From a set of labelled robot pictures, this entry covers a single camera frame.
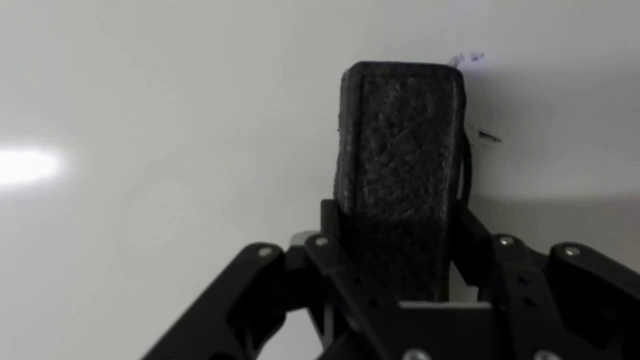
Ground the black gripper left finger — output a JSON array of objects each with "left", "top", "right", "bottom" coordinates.
[{"left": 139, "top": 197, "right": 403, "bottom": 360}]

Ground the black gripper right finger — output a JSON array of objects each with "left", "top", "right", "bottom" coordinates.
[{"left": 445, "top": 203, "right": 640, "bottom": 360}]

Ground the black felt whiteboard eraser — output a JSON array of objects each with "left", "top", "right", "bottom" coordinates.
[{"left": 332, "top": 59, "right": 469, "bottom": 303}]

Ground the white whiteboard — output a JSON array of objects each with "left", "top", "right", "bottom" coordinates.
[{"left": 0, "top": 0, "right": 640, "bottom": 360}]

